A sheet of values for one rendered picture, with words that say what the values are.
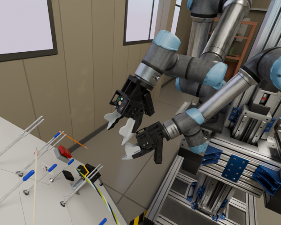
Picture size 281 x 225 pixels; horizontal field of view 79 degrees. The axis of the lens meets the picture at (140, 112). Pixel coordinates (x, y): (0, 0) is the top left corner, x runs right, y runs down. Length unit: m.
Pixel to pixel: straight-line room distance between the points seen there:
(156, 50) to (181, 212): 1.47
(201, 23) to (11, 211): 0.88
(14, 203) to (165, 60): 0.48
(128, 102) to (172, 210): 1.35
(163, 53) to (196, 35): 0.42
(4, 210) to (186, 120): 0.56
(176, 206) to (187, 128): 1.15
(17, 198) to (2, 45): 1.28
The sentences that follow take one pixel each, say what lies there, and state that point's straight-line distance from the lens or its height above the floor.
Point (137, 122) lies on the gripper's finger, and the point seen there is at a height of 1.35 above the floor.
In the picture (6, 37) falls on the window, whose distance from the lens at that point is 1.61.
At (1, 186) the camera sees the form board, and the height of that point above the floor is 1.31.
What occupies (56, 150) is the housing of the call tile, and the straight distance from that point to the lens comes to 0.78.
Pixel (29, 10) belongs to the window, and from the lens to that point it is 1.69.
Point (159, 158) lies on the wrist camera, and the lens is 0.71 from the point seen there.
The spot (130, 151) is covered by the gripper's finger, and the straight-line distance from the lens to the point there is 0.69.
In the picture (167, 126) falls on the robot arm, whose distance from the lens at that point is 0.67.
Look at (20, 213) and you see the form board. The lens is 0.44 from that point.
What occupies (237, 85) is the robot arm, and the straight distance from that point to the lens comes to 0.80.
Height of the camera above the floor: 1.63
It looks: 29 degrees down
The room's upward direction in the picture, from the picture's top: 7 degrees clockwise
